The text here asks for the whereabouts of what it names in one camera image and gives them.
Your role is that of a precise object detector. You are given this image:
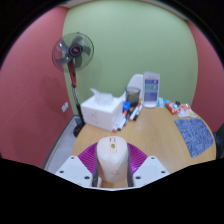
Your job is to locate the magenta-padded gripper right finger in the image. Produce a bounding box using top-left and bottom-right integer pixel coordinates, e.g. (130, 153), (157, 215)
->
(126, 143), (170, 188)

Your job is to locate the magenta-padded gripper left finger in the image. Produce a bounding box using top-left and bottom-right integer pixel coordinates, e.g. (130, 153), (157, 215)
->
(54, 142), (101, 188)

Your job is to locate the cream computer mouse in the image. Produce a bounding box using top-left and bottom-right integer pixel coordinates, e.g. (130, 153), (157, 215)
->
(95, 135), (130, 184)

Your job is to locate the blue patterned mouse pad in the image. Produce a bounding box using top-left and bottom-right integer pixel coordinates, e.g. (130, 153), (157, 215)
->
(174, 118), (215, 159)

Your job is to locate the white whiteboard marker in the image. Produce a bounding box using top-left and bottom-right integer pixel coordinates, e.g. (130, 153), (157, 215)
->
(112, 110), (129, 134)

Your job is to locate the black whiteboard marker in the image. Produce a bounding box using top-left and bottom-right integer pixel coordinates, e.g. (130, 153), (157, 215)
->
(132, 105), (144, 122)

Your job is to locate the red-capped whiteboard marker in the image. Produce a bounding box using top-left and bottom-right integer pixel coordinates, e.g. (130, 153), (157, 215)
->
(129, 103), (142, 122)

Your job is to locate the white tissue box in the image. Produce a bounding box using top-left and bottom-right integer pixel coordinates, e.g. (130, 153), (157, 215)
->
(80, 87), (124, 132)

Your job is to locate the white snack packet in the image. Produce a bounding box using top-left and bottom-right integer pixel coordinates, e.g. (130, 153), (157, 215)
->
(177, 109), (192, 119)

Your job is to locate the blue whiteboard eraser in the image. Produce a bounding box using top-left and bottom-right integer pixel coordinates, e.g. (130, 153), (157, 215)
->
(122, 100), (132, 113)

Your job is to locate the blue wet wipes packet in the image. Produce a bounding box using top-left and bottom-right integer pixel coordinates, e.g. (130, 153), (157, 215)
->
(157, 97), (172, 108)

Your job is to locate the orange and yellow snack packet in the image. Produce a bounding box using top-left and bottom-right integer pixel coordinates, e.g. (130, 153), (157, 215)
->
(181, 103), (198, 118)

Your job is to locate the dark translucent cup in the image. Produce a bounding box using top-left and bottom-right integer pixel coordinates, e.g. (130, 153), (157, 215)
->
(125, 86), (142, 108)

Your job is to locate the clear acrylic sign stand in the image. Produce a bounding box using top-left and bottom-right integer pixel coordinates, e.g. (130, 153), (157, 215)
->
(142, 71), (161, 109)

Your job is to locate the standing fan with red pole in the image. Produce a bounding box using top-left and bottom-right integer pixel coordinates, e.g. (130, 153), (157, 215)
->
(51, 31), (95, 138)

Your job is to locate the white wall socket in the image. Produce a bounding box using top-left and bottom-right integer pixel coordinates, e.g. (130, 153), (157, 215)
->
(61, 101), (70, 113)

